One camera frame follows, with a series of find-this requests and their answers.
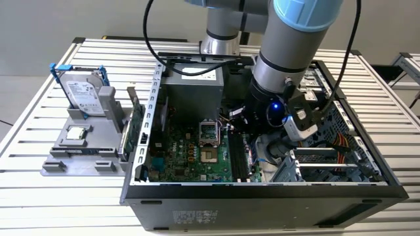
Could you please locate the RAM slot with white clips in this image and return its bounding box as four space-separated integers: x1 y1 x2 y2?
233 132 245 183

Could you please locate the grey power supply unit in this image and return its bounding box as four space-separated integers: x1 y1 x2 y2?
161 62 226 125

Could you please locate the metal drive cage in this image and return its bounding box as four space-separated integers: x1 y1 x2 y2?
297 61 331 104

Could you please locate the metal disk bay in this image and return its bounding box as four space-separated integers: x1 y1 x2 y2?
271 147 361 183

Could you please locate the CPU socket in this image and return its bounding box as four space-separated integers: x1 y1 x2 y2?
201 146 221 164

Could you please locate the green motherboard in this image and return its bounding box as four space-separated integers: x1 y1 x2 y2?
147 122 265 183

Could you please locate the graphics card with black cooler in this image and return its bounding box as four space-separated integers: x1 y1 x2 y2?
121 86 147 162

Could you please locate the black open PC case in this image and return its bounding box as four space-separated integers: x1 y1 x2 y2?
119 51 411 232

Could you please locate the grey plastic parts rack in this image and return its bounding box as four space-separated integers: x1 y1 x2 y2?
41 86 133 177

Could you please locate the small metal slat table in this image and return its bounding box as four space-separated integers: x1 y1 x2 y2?
390 52 420 109

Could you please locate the hard disk in blue carrier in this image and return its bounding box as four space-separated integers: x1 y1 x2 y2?
49 62 111 116

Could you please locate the silver CPU chip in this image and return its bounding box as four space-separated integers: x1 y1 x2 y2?
67 127 87 140

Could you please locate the thin wire locking lever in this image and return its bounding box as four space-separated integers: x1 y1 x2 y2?
217 122 230 146

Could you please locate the metal socket cover frame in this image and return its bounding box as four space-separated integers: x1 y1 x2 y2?
199 120 221 146

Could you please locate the orange yellow red wire ribbon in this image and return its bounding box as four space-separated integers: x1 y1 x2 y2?
330 134 350 166

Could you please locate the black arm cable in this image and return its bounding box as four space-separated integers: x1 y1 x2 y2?
311 0 362 123
143 0 254 76

